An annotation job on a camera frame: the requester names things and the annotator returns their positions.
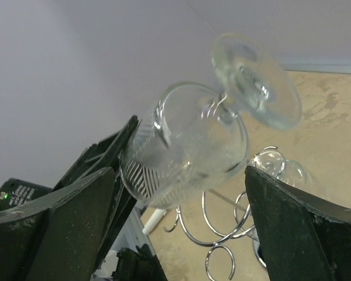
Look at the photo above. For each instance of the white handheld device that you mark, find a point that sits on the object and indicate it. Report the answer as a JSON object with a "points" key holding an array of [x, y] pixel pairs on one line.
{"points": [[153, 221]]}

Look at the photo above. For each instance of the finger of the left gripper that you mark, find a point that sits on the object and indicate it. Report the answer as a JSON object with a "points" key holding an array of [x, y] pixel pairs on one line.
{"points": [[120, 204], [105, 153]]}

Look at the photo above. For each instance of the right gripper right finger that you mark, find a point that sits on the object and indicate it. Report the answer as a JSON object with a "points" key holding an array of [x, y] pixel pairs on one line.
{"points": [[302, 236]]}

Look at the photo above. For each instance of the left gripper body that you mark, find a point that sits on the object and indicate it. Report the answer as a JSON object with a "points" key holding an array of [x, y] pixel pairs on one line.
{"points": [[130, 265]]}

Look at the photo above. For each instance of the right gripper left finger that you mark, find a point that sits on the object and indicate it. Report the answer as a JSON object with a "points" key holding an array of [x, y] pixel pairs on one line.
{"points": [[57, 236]]}

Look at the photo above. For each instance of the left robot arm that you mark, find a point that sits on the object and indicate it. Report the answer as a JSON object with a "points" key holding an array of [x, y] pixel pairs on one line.
{"points": [[17, 193]]}

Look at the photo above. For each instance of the chrome wine glass rack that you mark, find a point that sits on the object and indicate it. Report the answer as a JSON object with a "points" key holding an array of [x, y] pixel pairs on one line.
{"points": [[236, 233]]}

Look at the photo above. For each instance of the aluminium rail frame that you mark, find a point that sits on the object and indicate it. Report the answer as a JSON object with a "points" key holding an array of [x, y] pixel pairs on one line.
{"points": [[131, 236]]}

